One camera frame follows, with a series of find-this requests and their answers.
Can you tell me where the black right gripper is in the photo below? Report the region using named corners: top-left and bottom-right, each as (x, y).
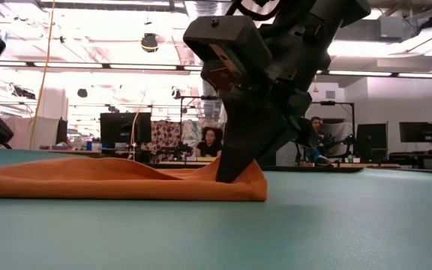
top-left (214, 32), bottom-right (332, 185)

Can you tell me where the orange towel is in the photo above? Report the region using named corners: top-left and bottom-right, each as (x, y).
top-left (0, 156), bottom-right (269, 203)

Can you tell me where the person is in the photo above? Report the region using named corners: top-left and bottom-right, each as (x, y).
top-left (304, 115), bottom-right (334, 167)
top-left (194, 126), bottom-right (225, 158)

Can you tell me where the black monitor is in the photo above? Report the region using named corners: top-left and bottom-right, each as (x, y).
top-left (55, 117), bottom-right (69, 146)
top-left (398, 121), bottom-right (432, 144)
top-left (355, 122), bottom-right (389, 164)
top-left (99, 112), bottom-right (152, 150)

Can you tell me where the black-edged background table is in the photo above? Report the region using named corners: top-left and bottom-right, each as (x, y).
top-left (146, 160), bottom-right (365, 174)

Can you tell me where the brown patterned cloth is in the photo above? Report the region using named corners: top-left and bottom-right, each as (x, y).
top-left (150, 119), bottom-right (182, 154)

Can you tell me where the green table mat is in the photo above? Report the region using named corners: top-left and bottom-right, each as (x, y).
top-left (0, 148), bottom-right (432, 270)

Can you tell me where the long ceiling light bar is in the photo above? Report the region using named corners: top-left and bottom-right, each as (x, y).
top-left (0, 61), bottom-right (203, 73)

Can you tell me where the black ceiling dome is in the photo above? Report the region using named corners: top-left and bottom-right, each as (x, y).
top-left (140, 32), bottom-right (160, 54)

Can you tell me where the black tube stand frame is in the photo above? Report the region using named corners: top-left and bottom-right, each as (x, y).
top-left (179, 94), bottom-right (221, 158)

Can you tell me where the yellow hanging cable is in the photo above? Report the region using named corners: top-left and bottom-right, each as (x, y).
top-left (27, 0), bottom-right (57, 150)

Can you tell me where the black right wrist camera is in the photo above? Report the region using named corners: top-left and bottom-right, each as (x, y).
top-left (182, 14), bottom-right (275, 95)

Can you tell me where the pale hanging cable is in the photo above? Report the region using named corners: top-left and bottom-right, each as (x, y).
top-left (127, 88), bottom-right (148, 161)

